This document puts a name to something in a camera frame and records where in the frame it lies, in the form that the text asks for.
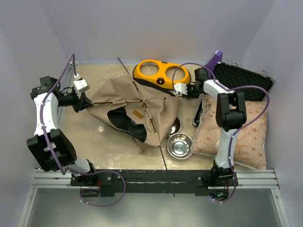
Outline beige pet tent fabric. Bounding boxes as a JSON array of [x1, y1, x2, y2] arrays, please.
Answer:
[[88, 75, 179, 150]]

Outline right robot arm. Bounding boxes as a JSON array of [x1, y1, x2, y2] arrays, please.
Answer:
[[186, 68, 247, 186]]

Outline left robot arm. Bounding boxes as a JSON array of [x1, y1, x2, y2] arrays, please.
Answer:
[[27, 75, 98, 185]]

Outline steel bowl rear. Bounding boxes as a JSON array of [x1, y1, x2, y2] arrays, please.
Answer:
[[167, 118, 181, 137]]

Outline steel bowl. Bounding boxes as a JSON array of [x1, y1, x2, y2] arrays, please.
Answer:
[[167, 118, 181, 137], [167, 133, 193, 160]]

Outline black foam-lined case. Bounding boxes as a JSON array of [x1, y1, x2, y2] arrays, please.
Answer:
[[193, 62, 274, 127]]

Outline yellow double bowl holder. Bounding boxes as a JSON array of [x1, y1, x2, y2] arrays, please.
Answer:
[[133, 59, 191, 90]]

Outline steel bowl front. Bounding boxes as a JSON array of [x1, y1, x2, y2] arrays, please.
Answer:
[[167, 133, 193, 160]]

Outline pink patterned pillow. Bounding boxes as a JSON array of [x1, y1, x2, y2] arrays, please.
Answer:
[[191, 95, 267, 169]]

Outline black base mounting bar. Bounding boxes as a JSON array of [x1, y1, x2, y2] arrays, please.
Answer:
[[71, 170, 238, 197]]

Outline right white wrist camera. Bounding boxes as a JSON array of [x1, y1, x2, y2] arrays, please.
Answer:
[[173, 83, 187, 95]]

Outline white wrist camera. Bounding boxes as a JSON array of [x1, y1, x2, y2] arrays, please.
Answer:
[[73, 74, 90, 93], [173, 83, 187, 95]]

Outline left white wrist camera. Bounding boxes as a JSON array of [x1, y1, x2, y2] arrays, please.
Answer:
[[73, 74, 90, 93]]

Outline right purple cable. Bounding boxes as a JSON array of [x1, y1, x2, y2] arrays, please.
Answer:
[[172, 62, 270, 203]]

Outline aluminium rail frame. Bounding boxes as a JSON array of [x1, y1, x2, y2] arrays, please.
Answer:
[[18, 169, 289, 227]]

